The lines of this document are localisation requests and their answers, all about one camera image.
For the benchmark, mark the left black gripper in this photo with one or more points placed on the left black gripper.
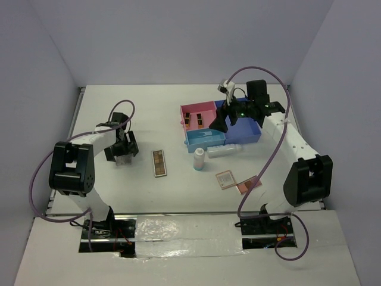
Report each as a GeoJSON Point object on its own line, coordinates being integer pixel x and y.
{"type": "Point", "coordinates": [130, 146]}

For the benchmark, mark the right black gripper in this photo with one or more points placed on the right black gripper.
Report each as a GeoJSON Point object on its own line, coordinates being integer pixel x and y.
{"type": "Point", "coordinates": [219, 123]}

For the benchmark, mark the silver white pan palette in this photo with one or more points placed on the silver white pan palette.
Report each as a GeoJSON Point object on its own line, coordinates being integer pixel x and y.
{"type": "Point", "coordinates": [121, 160]}

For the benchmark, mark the black gold lipstick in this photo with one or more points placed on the black gold lipstick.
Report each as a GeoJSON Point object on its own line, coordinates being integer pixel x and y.
{"type": "Point", "coordinates": [187, 120]}
{"type": "Point", "coordinates": [200, 121]}

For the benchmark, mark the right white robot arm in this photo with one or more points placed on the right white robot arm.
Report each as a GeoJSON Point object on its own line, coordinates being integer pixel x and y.
{"type": "Point", "coordinates": [310, 176]}

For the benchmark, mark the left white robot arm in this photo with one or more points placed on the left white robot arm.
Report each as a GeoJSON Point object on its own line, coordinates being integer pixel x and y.
{"type": "Point", "coordinates": [72, 171]}

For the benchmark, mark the pink blue purple organizer tray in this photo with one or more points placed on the pink blue purple organizer tray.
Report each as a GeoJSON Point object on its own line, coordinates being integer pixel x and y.
{"type": "Point", "coordinates": [205, 127]}

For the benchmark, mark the lying white spray bottle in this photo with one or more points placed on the lying white spray bottle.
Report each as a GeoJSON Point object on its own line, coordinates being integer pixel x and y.
{"type": "Point", "coordinates": [223, 150]}

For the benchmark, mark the long brown eyeshadow palette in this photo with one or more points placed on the long brown eyeshadow palette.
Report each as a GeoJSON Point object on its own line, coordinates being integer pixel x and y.
{"type": "Point", "coordinates": [159, 163]}

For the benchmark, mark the upright white pastel bottle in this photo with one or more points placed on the upright white pastel bottle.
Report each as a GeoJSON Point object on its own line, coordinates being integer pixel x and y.
{"type": "Point", "coordinates": [198, 159]}

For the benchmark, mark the pink compact label up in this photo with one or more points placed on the pink compact label up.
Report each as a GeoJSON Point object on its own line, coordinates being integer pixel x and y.
{"type": "Point", "coordinates": [226, 179]}

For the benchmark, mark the pink blush palette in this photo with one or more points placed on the pink blush palette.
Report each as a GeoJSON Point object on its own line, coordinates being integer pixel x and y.
{"type": "Point", "coordinates": [245, 185]}

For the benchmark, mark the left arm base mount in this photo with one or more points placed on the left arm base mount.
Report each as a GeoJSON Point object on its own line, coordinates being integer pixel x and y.
{"type": "Point", "coordinates": [120, 239]}

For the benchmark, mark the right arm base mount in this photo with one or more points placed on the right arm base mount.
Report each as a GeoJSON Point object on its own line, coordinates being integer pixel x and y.
{"type": "Point", "coordinates": [265, 232]}

